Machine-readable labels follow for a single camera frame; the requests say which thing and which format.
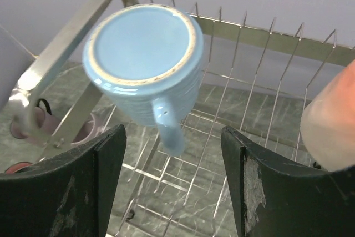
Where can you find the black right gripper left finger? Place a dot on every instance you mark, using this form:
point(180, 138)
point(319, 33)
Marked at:
point(70, 194)

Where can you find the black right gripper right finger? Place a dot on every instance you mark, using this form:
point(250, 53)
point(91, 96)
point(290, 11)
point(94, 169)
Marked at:
point(275, 196)

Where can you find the salmon pink mug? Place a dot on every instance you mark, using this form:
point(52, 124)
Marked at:
point(17, 167)

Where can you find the dark mauve mug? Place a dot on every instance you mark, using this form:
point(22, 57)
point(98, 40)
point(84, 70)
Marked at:
point(45, 120)

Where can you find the blue mug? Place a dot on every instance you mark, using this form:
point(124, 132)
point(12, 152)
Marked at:
point(147, 60)

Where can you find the light purple mug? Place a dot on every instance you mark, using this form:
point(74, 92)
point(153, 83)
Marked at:
point(90, 129)

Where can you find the metal two-tier dish rack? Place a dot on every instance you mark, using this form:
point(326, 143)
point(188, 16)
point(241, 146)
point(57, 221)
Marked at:
point(256, 81)

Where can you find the orange white mug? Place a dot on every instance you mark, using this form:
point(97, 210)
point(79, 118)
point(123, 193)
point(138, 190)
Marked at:
point(327, 123)

